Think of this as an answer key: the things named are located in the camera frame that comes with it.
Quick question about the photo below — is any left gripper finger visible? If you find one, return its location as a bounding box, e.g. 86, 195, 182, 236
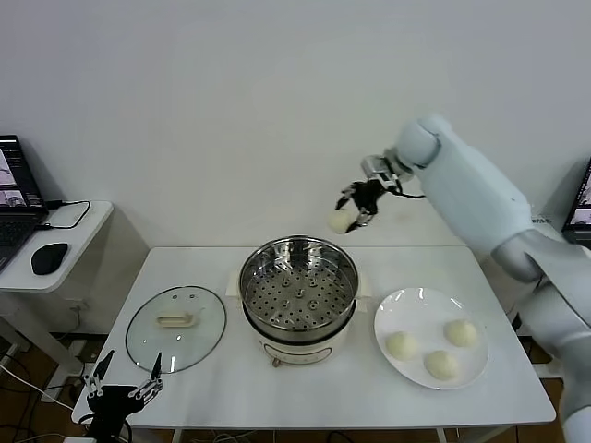
127, 352, 165, 401
82, 349, 115, 397

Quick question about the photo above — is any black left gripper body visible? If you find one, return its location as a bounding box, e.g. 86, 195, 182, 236
86, 385, 153, 443

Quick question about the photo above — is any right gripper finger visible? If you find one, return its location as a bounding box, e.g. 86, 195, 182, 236
335, 183, 356, 209
348, 208, 376, 233

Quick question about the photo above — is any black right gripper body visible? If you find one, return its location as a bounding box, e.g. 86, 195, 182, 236
353, 179, 387, 213

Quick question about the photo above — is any white steamed baozi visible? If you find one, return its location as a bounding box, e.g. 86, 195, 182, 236
424, 350, 461, 382
443, 318, 478, 348
326, 208, 355, 234
385, 330, 419, 362

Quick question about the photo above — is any round glass pot lid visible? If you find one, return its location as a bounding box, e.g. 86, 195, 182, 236
125, 285, 227, 374

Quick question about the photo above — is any perforated steel steamer basket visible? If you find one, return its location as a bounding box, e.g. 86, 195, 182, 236
238, 235, 359, 334

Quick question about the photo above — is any round white plate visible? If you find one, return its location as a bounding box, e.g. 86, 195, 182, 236
373, 287, 489, 391

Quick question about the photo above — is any white side desk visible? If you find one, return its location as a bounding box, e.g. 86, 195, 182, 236
0, 200, 115, 405
528, 214, 591, 382

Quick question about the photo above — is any black computer mouse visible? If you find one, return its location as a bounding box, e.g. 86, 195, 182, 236
30, 243, 69, 277

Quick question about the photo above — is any cream electric cooker base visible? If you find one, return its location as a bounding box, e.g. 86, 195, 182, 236
224, 270, 373, 369

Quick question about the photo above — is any open black laptop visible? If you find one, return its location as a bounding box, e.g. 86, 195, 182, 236
0, 135, 50, 273
563, 157, 591, 244

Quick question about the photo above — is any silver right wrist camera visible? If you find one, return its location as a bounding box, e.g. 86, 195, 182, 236
360, 155, 393, 184

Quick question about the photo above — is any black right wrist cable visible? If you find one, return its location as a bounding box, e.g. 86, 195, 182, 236
390, 184, 426, 200

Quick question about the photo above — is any white floor cable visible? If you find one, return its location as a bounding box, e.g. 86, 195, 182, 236
0, 362, 75, 412

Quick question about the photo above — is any black laptop cable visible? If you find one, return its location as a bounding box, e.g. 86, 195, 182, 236
39, 198, 91, 231

